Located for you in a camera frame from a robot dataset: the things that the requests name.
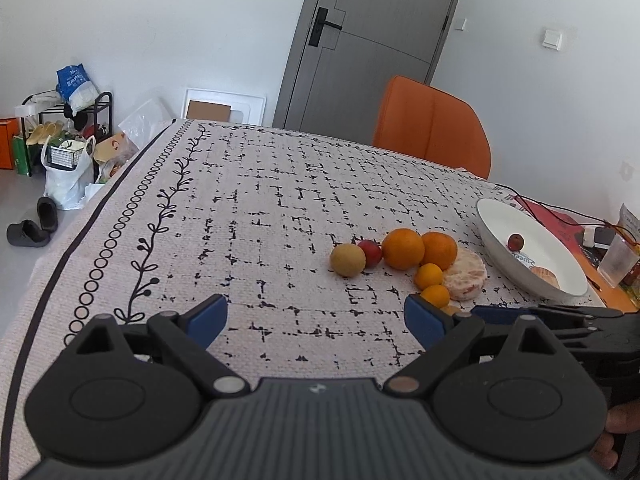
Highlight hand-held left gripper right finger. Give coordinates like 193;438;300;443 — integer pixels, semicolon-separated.
382;292;576;399

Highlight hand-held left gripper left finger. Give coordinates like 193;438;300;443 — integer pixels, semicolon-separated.
65;293;251;399

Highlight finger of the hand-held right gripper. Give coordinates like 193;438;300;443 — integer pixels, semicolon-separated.
471;305;601;336
537;303;626;319

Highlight small tangerine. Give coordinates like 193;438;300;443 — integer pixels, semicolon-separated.
415;263;445;291
420;285;451;309

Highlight large peeled citrus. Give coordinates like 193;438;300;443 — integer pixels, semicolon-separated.
444;248;488;302

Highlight large orange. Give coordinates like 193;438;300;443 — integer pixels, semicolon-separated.
421;231;458;271
382;228;426;271

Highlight white plate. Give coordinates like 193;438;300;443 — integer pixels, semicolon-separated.
475;197;590;298

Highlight brown round fruit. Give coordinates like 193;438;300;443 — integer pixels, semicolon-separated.
330;243;367;278

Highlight person's right hand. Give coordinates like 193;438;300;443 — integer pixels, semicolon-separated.
591;402;640;471

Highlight orange board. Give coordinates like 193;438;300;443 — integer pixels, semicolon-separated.
570;247;638;313

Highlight small peeled orange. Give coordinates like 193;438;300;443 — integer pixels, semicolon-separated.
530;266;561;289

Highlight clear plastic cup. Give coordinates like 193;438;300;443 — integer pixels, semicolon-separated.
597;232;640;289

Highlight red table mat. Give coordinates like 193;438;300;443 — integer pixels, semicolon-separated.
515;199;588;261

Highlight printed packet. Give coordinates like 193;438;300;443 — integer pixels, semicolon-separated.
617;204;640;241

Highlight dark grey slipper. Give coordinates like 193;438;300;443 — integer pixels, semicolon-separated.
6;220;51;248
36;196;59;233

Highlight brown paper bag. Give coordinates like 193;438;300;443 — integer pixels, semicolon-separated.
92;131;138;166

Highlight white plastic bag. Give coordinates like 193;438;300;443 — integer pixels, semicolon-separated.
41;135;96;211

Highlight orange chair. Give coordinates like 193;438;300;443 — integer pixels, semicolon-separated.
372;75;492;180

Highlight clear plastic bag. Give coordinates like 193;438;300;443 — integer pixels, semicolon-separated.
117;97;173;153

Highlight brown cardboard sheet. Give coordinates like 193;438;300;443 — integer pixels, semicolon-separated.
186;101;233;122

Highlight white foam packaging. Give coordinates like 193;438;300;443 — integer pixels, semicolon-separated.
179;87;267;126

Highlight black shoe rack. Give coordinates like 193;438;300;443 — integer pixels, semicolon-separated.
22;91;113;178

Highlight green bag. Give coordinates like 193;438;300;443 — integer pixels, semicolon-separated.
12;135;31;176

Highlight orange box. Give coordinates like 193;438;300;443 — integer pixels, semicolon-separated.
0;117;21;171

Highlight blue and white bag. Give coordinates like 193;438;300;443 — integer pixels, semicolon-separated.
56;63;100;116

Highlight grey panel door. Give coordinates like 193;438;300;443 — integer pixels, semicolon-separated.
272;0;471;133

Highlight black cable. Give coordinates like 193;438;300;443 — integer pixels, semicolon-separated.
492;185;640;247

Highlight black door handle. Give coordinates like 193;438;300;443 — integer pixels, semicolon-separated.
308;7;343;47

